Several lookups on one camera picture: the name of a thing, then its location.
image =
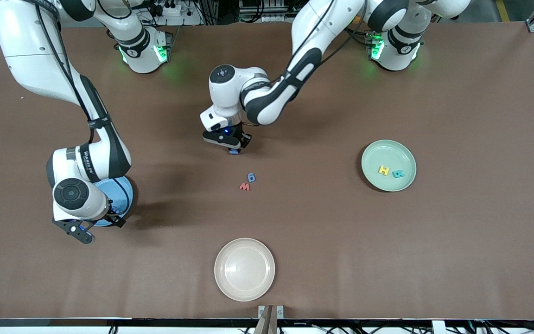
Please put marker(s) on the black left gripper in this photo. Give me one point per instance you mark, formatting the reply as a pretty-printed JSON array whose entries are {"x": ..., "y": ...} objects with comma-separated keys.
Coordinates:
[{"x": 239, "y": 138}]

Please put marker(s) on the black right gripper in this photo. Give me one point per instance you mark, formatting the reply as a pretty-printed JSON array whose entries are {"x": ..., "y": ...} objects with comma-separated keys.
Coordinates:
[{"x": 115, "y": 217}]

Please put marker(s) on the red small letter w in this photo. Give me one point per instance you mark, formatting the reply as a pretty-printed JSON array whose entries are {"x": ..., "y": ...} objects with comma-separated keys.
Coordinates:
[{"x": 244, "y": 188}]

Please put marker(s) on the yellow capital letter H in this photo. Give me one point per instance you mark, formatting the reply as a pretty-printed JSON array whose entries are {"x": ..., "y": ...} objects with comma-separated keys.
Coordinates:
[{"x": 384, "y": 170}]

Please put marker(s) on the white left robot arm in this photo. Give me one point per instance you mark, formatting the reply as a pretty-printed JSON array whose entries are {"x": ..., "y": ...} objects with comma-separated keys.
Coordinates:
[{"x": 223, "y": 99}]

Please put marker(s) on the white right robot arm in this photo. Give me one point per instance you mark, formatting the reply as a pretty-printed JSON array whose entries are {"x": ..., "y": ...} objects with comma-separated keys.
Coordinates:
[{"x": 30, "y": 55}]

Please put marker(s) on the blue small letter g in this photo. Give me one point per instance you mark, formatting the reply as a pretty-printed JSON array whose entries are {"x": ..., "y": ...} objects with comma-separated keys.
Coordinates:
[{"x": 248, "y": 177}]

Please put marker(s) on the blue plate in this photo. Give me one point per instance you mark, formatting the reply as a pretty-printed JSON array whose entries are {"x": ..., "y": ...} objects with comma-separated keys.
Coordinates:
[{"x": 123, "y": 190}]

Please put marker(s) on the beige plate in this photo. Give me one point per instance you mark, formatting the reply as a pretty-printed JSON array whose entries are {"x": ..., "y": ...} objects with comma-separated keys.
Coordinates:
[{"x": 244, "y": 269}]

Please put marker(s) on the white power strip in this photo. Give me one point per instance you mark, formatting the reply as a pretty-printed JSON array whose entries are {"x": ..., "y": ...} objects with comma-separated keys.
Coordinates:
[
  {"x": 274, "y": 18},
  {"x": 169, "y": 8}
]

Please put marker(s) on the green plate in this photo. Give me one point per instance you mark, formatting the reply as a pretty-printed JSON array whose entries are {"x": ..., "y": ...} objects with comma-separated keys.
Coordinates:
[{"x": 387, "y": 153}]

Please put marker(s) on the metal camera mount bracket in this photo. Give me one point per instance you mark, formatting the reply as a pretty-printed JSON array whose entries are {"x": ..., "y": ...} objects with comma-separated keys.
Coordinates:
[{"x": 279, "y": 311}]

